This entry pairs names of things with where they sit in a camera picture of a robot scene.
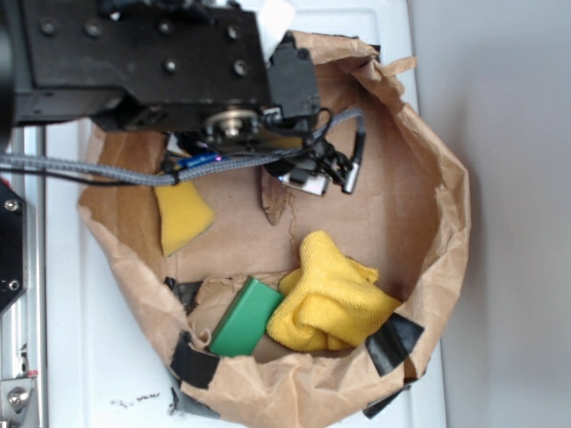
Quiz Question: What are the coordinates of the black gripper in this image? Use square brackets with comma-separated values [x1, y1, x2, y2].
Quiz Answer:
[169, 119, 343, 195]

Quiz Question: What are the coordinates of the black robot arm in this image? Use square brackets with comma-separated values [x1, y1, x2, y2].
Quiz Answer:
[1, 1, 354, 192]

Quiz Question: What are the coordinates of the blue rectangular block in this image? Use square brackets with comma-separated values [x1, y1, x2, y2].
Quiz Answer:
[166, 144, 193, 169]

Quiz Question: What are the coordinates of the yellow sponge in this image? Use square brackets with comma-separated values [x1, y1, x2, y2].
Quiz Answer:
[153, 181, 214, 257]

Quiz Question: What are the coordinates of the yellow microfiber cloth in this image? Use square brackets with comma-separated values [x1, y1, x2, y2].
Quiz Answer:
[267, 231, 401, 352]

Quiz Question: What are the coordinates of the brown paper bag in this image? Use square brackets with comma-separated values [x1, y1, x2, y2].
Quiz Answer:
[79, 32, 471, 427]

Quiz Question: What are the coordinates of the green rectangular block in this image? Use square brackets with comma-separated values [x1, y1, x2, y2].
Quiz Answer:
[208, 276, 284, 357]

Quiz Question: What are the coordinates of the white plastic tray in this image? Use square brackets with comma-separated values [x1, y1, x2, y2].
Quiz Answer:
[46, 1, 447, 427]

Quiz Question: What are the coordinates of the grey braided cable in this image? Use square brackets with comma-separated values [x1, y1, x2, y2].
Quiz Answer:
[0, 107, 368, 195]

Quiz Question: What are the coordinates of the black mounting bracket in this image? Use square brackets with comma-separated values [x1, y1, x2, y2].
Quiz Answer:
[0, 178, 26, 316]

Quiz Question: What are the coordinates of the metal frame rail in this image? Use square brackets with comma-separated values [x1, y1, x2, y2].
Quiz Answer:
[0, 124, 49, 428]

